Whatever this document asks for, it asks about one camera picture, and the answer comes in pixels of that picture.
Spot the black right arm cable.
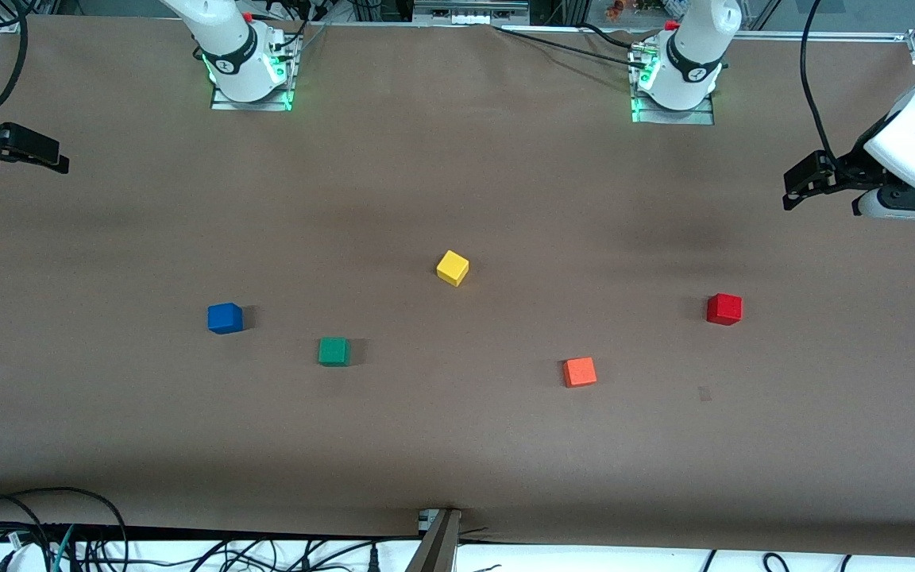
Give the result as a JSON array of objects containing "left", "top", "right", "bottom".
[{"left": 0, "top": 0, "right": 30, "bottom": 118}]

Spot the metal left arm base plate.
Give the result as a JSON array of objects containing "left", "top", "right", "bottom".
[{"left": 630, "top": 48, "right": 717, "bottom": 126}]

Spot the orange cube block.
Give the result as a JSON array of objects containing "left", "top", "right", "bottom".
[{"left": 562, "top": 357, "right": 597, "bottom": 388}]

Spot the brown table mat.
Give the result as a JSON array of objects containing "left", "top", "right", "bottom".
[{"left": 0, "top": 14, "right": 915, "bottom": 558}]

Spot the short black cable on mat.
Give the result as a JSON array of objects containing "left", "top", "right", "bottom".
[{"left": 580, "top": 22, "right": 638, "bottom": 48}]

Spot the yellow cube block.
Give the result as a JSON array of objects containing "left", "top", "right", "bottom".
[{"left": 436, "top": 249, "right": 470, "bottom": 288}]

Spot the black looping floor cable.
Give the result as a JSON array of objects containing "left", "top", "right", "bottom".
[{"left": 0, "top": 486, "right": 130, "bottom": 572}]

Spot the aluminium table rail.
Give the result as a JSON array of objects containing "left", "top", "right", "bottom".
[{"left": 743, "top": 30, "right": 911, "bottom": 44}]

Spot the long black cable on mat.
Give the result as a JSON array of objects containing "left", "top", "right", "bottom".
[{"left": 492, "top": 25, "right": 643, "bottom": 64}]

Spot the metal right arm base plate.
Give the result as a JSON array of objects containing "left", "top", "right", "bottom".
[{"left": 210, "top": 36, "right": 300, "bottom": 112}]

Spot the blue cube block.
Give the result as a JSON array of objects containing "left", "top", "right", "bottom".
[{"left": 207, "top": 303, "right": 245, "bottom": 335}]

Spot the red cube block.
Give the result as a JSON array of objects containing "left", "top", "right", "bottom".
[{"left": 705, "top": 293, "right": 743, "bottom": 327}]

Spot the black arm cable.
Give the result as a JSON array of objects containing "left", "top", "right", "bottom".
[
  {"left": 0, "top": 0, "right": 30, "bottom": 118},
  {"left": 800, "top": 0, "right": 857, "bottom": 172}
]

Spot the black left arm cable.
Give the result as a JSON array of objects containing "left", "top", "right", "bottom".
[{"left": 800, "top": 0, "right": 857, "bottom": 172}]

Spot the metal camera mount pole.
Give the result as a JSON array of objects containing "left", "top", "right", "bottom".
[{"left": 406, "top": 508, "right": 463, "bottom": 572}]

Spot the aluminium frame with sockets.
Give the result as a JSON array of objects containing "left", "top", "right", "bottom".
[{"left": 412, "top": 0, "right": 531, "bottom": 26}]

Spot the green floor cable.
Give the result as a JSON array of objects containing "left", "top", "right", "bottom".
[{"left": 51, "top": 524, "right": 76, "bottom": 572}]

